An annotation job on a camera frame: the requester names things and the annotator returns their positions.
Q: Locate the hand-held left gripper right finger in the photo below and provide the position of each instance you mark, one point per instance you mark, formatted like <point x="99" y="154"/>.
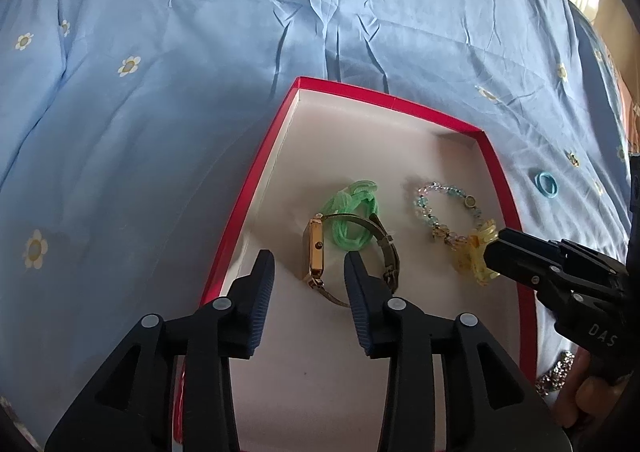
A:
<point x="360" y="304"/>

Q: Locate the blue floral blanket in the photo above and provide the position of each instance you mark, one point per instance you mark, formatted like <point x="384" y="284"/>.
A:
<point x="175" y="82"/>

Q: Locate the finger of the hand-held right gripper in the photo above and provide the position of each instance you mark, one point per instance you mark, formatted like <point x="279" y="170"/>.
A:
<point x="532" y="243"/>
<point x="515" y="264"/>

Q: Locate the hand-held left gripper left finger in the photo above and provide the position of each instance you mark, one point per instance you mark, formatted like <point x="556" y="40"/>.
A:
<point x="262" y="299"/>

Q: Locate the red shallow cardboard box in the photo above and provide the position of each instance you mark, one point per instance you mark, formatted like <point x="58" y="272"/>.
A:
<point x="350" y="132"/>

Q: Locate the person's right hand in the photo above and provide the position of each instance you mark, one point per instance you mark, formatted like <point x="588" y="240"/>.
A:
<point x="597" y="394"/>

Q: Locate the yellow hair claw clip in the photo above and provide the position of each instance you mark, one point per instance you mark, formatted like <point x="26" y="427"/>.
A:
<point x="472" y="257"/>

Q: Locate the dark blue bed sheet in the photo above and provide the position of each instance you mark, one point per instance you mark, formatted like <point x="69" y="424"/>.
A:
<point x="592" y="82"/>

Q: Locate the gold wrist watch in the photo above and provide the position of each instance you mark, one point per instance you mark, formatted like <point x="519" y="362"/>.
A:
<point x="316" y="247"/>

